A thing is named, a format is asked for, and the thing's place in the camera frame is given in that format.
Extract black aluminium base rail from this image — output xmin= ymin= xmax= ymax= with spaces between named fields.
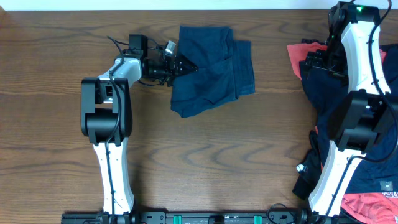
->
xmin=60 ymin=208 xmax=308 ymax=224

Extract dark blue denim shorts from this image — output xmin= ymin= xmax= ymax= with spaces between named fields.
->
xmin=170 ymin=26 xmax=255 ymax=118

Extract red orange garment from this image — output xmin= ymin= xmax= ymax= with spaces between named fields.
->
xmin=287 ymin=42 xmax=397 ymax=224

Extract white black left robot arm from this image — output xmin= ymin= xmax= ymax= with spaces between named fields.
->
xmin=80 ymin=49 xmax=198 ymax=216

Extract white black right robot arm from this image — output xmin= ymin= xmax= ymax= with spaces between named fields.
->
xmin=300 ymin=1 xmax=397 ymax=223

